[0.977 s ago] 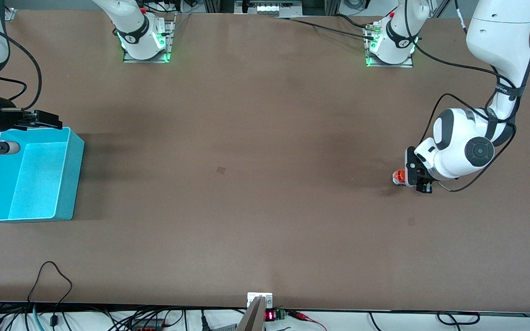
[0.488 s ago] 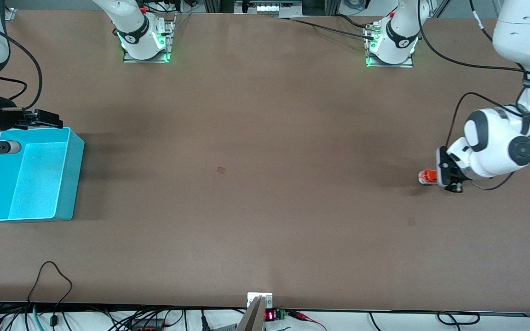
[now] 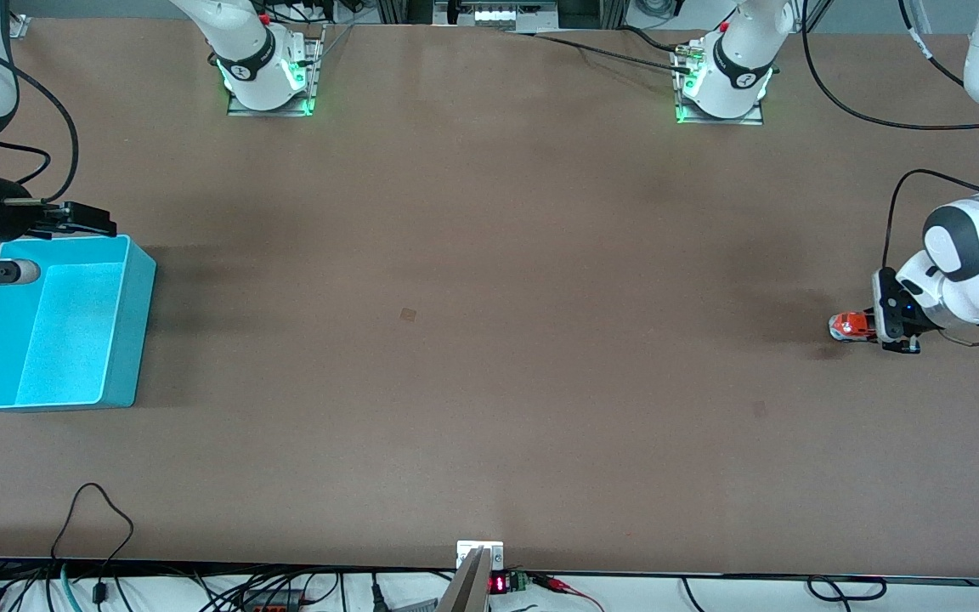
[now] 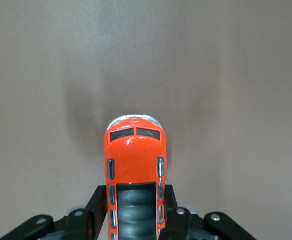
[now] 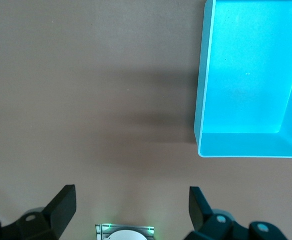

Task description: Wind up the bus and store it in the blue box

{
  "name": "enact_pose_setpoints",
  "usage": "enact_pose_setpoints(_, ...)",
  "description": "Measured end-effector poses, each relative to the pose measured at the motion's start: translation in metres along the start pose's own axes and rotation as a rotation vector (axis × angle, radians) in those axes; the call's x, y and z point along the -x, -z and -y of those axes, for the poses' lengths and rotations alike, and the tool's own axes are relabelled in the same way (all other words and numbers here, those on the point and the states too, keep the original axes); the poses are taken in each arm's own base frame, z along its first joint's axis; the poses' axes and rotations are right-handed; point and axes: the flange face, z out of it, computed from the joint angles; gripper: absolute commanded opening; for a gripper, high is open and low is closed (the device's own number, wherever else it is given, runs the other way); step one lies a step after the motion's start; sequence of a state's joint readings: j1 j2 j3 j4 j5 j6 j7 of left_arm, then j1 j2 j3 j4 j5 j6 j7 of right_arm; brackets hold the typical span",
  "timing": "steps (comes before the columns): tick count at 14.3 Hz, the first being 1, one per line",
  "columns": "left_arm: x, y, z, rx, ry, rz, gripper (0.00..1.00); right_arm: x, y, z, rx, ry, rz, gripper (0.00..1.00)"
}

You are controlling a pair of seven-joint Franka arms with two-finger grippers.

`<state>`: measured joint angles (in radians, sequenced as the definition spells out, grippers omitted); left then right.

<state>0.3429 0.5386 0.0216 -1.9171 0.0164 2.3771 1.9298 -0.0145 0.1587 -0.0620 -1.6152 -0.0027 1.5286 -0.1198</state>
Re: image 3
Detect orange toy bus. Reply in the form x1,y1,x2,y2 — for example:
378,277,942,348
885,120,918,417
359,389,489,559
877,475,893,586
829,311,879,343

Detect blue plastic box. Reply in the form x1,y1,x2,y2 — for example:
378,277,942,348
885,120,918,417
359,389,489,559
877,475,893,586
0,235,157,412

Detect red and black clip lead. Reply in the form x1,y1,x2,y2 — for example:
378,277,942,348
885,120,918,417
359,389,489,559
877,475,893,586
532,574,606,612

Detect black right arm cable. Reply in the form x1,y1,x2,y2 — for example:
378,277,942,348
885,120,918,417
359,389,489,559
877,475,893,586
0,32,80,205

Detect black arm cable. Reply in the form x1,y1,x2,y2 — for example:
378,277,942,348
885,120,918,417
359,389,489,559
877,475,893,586
800,0,979,348
0,32,80,205

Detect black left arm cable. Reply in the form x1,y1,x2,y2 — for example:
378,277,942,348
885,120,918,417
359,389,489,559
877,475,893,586
800,0,979,348

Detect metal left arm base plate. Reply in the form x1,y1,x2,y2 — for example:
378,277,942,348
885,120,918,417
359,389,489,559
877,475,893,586
676,42,765,126

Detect thick black coiled cable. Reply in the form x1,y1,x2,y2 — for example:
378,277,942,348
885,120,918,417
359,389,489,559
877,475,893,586
807,575,888,603

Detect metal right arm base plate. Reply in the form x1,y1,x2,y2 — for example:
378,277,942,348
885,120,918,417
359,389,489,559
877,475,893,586
228,38,314,117

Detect thin black looped cable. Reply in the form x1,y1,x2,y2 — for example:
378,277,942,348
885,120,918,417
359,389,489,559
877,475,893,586
49,483,135,612

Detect short black base cable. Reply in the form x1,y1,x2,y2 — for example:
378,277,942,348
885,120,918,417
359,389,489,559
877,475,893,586
621,25,688,54

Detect teal cable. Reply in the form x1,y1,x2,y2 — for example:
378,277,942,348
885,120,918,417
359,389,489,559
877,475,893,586
59,564,84,612

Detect long black base cable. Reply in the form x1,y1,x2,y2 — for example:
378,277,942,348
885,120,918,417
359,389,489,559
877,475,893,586
498,28,696,77

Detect aluminium frame with light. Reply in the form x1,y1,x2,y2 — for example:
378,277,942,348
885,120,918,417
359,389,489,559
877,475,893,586
375,0,628,31

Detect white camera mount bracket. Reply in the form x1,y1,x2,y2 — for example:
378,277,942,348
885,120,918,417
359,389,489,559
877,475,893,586
456,541,504,570

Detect grey metal camera bar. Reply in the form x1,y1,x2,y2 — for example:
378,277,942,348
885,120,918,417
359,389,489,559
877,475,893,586
437,547,491,612

